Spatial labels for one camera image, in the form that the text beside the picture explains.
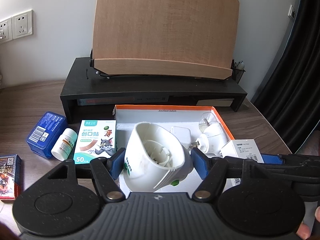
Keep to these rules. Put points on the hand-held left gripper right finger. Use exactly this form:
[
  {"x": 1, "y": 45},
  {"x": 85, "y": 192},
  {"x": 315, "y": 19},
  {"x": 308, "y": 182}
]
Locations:
[{"x": 199, "y": 163}]

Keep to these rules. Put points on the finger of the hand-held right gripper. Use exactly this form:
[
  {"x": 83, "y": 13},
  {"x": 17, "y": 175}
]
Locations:
[{"x": 271, "y": 159}]

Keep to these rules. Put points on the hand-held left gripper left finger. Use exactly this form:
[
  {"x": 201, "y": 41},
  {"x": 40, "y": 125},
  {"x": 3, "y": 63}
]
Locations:
[{"x": 117, "y": 163}]

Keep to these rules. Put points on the white plug-in heater with bottle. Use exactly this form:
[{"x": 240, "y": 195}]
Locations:
[{"x": 211, "y": 137}]

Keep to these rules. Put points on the small white cardboard box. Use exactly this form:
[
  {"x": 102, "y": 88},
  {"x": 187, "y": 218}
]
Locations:
[{"x": 243, "y": 148}]

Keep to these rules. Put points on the white charger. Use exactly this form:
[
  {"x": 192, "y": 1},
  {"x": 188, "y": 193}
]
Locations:
[{"x": 181, "y": 135}]

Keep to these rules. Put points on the white plug-in mosquito heater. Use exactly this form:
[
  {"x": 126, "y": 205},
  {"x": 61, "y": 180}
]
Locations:
[{"x": 155, "y": 160}]

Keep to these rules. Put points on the white pill bottle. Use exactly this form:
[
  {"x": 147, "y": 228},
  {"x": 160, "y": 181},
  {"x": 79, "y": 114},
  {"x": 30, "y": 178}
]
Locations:
[{"x": 63, "y": 146}]

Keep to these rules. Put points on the orange and white cardboard box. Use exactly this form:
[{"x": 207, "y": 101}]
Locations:
[{"x": 160, "y": 116}]

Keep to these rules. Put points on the person's right hand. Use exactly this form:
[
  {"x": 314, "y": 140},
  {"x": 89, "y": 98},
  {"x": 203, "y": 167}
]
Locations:
[{"x": 306, "y": 231}]

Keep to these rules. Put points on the green and white bandage box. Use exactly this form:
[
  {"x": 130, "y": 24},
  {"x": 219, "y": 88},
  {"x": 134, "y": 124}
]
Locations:
[{"x": 95, "y": 140}]

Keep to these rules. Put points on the blue plastic box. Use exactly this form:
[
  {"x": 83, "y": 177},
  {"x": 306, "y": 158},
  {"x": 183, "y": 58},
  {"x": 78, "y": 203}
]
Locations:
[{"x": 46, "y": 135}]

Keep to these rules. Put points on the black monitor riser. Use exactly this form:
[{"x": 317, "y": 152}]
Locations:
[{"x": 82, "y": 85}]

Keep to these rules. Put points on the black mesh pen holder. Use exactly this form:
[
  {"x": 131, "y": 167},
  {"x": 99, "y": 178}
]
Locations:
[{"x": 238, "y": 71}]

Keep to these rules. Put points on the dark curtain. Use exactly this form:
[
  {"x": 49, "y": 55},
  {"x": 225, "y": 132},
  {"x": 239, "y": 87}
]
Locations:
[{"x": 292, "y": 62}]

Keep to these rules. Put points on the dark playing card box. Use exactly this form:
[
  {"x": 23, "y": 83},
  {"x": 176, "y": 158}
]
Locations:
[{"x": 8, "y": 177}]

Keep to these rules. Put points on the wooden book stand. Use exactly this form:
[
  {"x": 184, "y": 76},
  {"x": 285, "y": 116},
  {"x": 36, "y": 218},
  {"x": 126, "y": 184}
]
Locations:
[{"x": 162, "y": 27}]

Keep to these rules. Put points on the white wall socket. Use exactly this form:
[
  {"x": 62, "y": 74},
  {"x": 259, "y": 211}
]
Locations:
[
  {"x": 23, "y": 24},
  {"x": 5, "y": 31}
]

